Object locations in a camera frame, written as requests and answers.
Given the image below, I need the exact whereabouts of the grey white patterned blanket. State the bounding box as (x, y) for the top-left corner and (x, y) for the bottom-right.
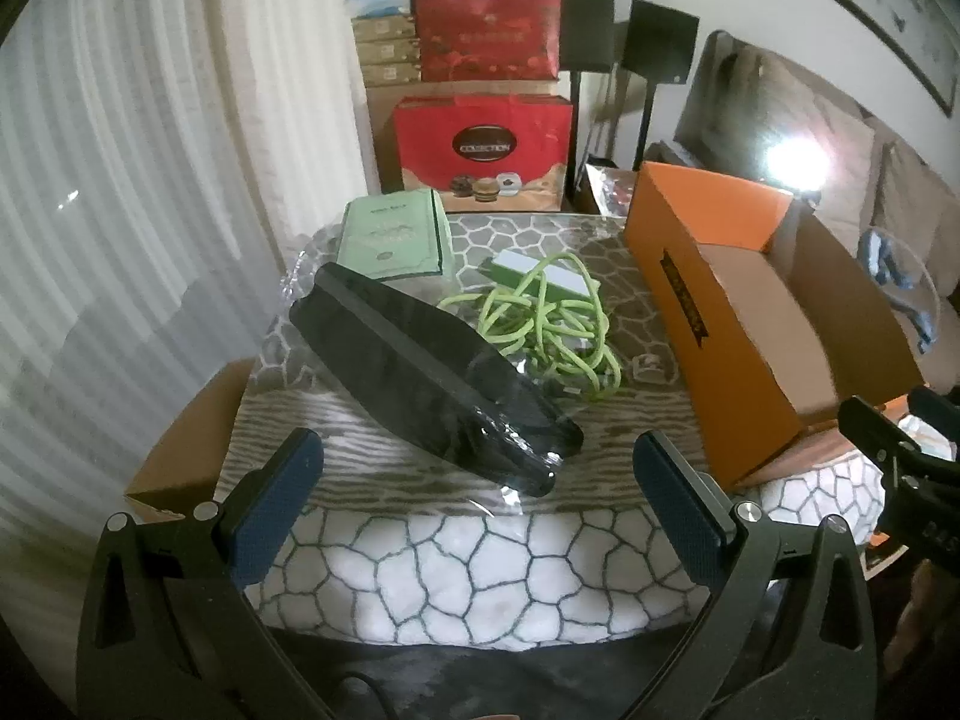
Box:
(217, 211), (886, 653)

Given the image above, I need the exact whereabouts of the brown sofa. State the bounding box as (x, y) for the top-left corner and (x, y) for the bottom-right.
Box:
(675, 30), (960, 398)

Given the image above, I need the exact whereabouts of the black speaker on stand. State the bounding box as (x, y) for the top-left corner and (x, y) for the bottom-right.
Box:
(561, 0), (616, 196)
(621, 0), (698, 166)

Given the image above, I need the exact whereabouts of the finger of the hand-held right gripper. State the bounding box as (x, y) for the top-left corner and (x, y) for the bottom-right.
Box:
(907, 385), (960, 422)
(838, 394), (925, 467)

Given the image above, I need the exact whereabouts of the flat brown box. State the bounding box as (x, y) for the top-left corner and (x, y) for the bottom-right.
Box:
(360, 40), (419, 65)
(364, 62), (421, 88)
(352, 15), (417, 43)

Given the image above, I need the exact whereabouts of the black plastic-wrapped pouch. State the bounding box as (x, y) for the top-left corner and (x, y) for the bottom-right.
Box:
(279, 259), (586, 500)

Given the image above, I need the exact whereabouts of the brown sofa cushion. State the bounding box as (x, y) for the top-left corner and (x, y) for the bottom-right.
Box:
(874, 139), (960, 293)
(739, 52), (878, 233)

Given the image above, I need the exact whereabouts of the small brown cardboard box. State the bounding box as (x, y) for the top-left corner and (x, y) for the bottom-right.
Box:
(124, 360), (252, 522)

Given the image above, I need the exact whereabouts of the white curtain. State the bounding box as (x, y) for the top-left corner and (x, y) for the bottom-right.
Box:
(0, 0), (370, 541)

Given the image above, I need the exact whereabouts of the silver foil bag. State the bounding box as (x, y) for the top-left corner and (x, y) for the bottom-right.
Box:
(585, 161), (638, 215)

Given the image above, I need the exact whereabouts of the green charging cable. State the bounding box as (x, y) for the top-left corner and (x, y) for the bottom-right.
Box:
(437, 255), (623, 402)

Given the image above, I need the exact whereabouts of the orange cardboard box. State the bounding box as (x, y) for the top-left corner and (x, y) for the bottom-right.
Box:
(624, 161), (925, 492)

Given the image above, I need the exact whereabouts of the red upper gift box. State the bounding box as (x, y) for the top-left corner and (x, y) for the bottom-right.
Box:
(411, 0), (563, 83)

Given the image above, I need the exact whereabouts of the green tissue pack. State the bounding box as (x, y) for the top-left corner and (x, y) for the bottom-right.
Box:
(334, 190), (455, 284)

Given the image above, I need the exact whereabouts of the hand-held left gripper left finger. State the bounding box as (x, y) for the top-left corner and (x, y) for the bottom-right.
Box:
(75, 427), (325, 720)

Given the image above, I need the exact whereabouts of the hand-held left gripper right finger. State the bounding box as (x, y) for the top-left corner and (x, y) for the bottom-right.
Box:
(634, 431), (878, 720)

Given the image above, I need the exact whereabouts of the white power bank green edge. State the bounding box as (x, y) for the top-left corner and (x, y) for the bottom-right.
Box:
(480, 247), (601, 305)

